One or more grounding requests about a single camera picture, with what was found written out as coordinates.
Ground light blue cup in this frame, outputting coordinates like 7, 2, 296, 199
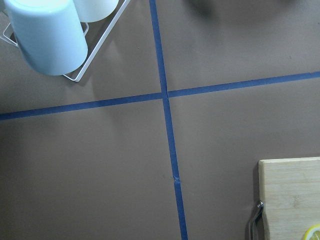
4, 0, 88, 76

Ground white cup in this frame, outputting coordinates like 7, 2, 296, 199
73, 0, 119, 23

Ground bamboo cutting board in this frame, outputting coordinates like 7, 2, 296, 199
249, 157, 320, 240

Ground white wire cup rack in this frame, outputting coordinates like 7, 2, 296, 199
0, 0, 130, 83

